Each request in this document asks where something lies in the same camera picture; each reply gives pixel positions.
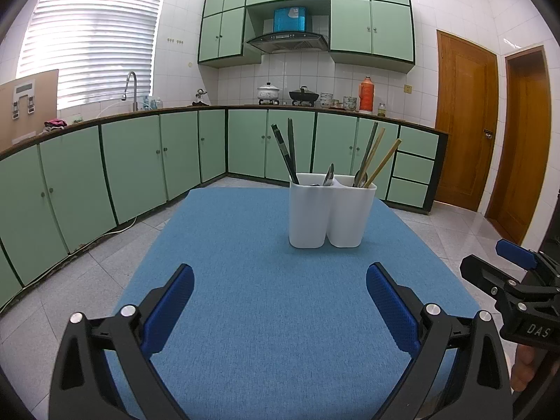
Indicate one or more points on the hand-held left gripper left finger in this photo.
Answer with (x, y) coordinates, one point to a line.
(170, 306)

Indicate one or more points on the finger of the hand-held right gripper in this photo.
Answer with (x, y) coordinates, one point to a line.
(481, 275)
(516, 253)

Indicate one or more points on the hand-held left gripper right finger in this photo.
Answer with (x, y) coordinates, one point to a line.
(391, 310)

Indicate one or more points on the white double utensil holder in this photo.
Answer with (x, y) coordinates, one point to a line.
(306, 214)

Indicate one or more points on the slim metal spoon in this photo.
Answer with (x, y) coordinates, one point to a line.
(361, 178)

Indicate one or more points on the large metal spoon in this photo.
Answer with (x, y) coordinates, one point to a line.
(329, 175)

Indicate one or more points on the wooden chopstick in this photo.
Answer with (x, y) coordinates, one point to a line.
(377, 146)
(387, 157)

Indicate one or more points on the black chopstick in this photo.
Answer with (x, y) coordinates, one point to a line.
(282, 148)

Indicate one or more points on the grey chopstick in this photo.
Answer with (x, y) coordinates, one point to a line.
(291, 140)

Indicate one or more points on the person's right hand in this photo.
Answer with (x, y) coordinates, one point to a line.
(525, 369)

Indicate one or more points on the blue tablecloth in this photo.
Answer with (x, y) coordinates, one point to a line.
(271, 315)

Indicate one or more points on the plain wooden door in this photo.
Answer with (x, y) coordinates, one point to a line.
(523, 148)

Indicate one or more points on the green lower kitchen cabinets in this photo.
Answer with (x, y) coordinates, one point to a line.
(131, 157)

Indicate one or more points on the small glass jar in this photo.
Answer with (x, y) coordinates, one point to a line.
(381, 110)

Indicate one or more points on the bottles beside sink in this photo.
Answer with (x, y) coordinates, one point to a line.
(152, 103)

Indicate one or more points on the small kettle on tray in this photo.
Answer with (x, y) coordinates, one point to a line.
(200, 97)

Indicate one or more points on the orange thermos flask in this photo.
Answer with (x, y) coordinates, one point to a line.
(366, 94)

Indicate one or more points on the red cloth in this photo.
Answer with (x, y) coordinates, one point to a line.
(55, 124)

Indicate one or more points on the stack of patterned bowls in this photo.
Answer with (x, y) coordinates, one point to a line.
(326, 99)

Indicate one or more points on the metal kitchen faucet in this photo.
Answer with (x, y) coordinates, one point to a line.
(134, 87)

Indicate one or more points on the black wok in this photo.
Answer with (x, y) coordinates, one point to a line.
(303, 95)

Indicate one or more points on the white lidded pot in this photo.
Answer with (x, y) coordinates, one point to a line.
(267, 93)

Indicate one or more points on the brown cardboard board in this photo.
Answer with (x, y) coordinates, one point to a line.
(43, 105)

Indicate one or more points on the white window blind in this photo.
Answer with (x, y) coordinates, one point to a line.
(96, 39)

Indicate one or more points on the black range hood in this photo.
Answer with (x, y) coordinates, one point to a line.
(286, 43)

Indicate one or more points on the blue box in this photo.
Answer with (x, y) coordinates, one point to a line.
(290, 19)

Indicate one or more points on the green upper wall cabinets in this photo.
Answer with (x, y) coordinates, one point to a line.
(389, 26)

